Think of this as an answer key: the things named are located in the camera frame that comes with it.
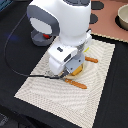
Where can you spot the beige bowl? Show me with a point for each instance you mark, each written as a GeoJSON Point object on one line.
{"type": "Point", "coordinates": [123, 16]}

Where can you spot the orange toy bread loaf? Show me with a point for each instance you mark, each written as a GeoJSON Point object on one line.
{"type": "Point", "coordinates": [77, 71]}

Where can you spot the knife with orange handle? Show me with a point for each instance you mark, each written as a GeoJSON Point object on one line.
{"type": "Point", "coordinates": [91, 59]}

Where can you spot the white woven placemat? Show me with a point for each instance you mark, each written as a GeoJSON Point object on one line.
{"type": "Point", "coordinates": [76, 105]}

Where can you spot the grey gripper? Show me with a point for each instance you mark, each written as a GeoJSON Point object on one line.
{"type": "Point", "coordinates": [74, 63]}

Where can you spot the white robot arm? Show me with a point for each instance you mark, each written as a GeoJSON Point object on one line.
{"type": "Point", "coordinates": [64, 24]}

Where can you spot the grey toy pot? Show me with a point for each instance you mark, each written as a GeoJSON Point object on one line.
{"type": "Point", "coordinates": [39, 40]}

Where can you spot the red toy tomato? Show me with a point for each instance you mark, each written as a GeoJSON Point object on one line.
{"type": "Point", "coordinates": [47, 36]}

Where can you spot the fork with orange handle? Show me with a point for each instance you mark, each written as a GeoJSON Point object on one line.
{"type": "Point", "coordinates": [65, 76]}

